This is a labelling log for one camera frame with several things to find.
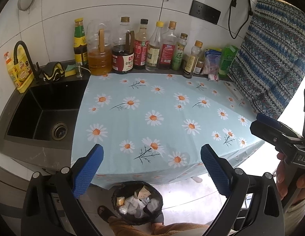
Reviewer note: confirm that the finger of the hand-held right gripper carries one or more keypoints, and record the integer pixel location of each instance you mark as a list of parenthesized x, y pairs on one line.
[(265, 119), (269, 134)]

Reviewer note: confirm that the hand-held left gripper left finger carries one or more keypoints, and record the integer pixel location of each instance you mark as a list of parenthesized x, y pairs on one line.
[(87, 172)]

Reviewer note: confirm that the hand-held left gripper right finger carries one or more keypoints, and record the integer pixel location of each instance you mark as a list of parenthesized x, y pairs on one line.
[(216, 172)]

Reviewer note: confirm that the gold wrapper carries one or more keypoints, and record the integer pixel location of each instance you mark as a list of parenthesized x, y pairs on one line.
[(120, 200)]

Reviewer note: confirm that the large white tissue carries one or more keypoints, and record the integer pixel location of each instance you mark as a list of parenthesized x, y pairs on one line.
[(132, 205)]

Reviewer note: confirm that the beige paper bag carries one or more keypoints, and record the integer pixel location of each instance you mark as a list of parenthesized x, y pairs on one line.
[(142, 193)]

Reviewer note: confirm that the silver foil bag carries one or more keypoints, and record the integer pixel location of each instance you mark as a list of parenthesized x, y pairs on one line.
[(151, 201)]

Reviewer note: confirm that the black trash bin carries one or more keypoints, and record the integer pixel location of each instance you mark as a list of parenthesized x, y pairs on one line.
[(156, 213)]

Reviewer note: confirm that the person's right forearm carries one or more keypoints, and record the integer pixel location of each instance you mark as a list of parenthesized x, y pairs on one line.
[(300, 213)]

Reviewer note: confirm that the person's right hand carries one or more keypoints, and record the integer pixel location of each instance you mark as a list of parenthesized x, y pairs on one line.
[(281, 179)]

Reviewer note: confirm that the white power strip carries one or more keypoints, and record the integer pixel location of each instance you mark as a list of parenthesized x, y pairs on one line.
[(233, 90)]

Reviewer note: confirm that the person's left foot in sandal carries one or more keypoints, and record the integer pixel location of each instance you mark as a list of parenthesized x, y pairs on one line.
[(104, 213)]

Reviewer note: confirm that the patterned blue cloth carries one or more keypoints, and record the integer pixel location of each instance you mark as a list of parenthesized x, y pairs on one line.
[(270, 54)]

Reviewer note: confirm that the person's brown trousers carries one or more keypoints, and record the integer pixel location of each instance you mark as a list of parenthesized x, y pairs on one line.
[(127, 229)]

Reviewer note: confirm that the kitchen cabinet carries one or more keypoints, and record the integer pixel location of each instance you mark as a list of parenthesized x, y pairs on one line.
[(14, 177)]

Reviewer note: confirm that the black sink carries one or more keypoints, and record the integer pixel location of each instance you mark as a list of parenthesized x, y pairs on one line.
[(32, 113)]

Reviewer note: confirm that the blue white seasoning bag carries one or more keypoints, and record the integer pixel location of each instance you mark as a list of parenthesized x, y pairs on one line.
[(213, 52)]

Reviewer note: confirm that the blue daisy tablecloth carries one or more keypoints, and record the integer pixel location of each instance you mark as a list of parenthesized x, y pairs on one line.
[(167, 103)]

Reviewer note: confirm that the small spice jar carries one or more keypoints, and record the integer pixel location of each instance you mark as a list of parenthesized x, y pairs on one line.
[(199, 66)]

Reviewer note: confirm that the small dark sauce bottle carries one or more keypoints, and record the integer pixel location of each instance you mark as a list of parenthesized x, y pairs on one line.
[(191, 62)]

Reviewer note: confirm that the metal soap dispenser pump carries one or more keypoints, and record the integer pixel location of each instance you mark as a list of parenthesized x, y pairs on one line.
[(80, 71)]

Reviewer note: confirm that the yellow green sponge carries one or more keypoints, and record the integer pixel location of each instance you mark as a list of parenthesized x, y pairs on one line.
[(70, 71)]

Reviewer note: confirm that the black yellow cloth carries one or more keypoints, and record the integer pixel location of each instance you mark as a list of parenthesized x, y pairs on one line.
[(54, 72)]

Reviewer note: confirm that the green label oil bottle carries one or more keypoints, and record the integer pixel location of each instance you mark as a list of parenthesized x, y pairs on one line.
[(179, 57)]

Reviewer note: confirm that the large cooking oil jug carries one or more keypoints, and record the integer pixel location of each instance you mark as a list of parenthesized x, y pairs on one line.
[(99, 64)]

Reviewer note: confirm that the soy sauce jug red label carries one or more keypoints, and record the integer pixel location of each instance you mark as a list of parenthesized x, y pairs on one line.
[(121, 64)]

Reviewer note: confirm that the black faucet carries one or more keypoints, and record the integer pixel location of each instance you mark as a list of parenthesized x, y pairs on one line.
[(34, 70)]

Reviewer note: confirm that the yellow dish soap bottle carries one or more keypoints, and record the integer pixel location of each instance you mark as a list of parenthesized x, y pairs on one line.
[(21, 75)]

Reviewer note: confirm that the gold cap red label bottle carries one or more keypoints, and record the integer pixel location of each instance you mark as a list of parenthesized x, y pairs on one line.
[(167, 52)]

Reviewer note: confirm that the green label sauce bottle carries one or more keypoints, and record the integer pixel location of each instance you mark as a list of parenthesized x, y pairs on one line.
[(80, 44)]

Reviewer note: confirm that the clear yellow cap bottle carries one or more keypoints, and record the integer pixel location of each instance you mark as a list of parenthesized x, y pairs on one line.
[(152, 54)]

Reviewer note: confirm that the black cap red label bottle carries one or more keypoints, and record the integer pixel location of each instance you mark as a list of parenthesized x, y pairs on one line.
[(140, 51)]

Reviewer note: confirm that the black wall outlet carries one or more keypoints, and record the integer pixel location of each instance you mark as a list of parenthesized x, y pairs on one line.
[(205, 12)]

